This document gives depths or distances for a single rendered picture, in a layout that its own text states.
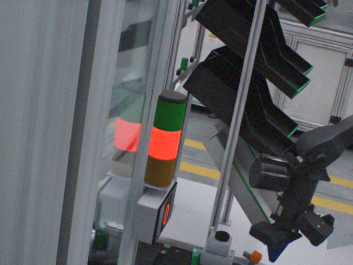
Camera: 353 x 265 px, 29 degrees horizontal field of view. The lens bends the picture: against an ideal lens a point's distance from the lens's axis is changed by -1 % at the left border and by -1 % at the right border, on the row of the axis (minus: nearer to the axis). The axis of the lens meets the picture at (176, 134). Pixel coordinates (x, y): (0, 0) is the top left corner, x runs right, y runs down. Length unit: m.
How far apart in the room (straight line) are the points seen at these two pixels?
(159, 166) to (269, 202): 0.63
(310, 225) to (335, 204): 3.18
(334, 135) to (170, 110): 0.34
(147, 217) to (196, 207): 0.89
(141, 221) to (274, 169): 0.29
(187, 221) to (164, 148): 0.83
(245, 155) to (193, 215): 0.35
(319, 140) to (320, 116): 4.19
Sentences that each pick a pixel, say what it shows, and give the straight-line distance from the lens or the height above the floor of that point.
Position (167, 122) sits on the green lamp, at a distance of 1.11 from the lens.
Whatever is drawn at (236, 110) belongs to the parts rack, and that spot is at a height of 1.30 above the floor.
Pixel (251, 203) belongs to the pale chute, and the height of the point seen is 1.08.
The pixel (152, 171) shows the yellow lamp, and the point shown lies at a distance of 1.14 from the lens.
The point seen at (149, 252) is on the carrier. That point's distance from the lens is 1.53.
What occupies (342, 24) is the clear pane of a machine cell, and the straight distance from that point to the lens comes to 5.32.
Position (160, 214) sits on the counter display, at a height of 1.23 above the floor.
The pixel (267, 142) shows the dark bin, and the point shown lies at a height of 1.21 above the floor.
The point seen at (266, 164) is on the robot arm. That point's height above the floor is 1.28.
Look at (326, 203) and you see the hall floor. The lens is 4.48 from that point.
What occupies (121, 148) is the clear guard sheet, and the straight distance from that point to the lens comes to 1.00.
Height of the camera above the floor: 1.74
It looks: 20 degrees down
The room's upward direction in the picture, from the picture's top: 10 degrees clockwise
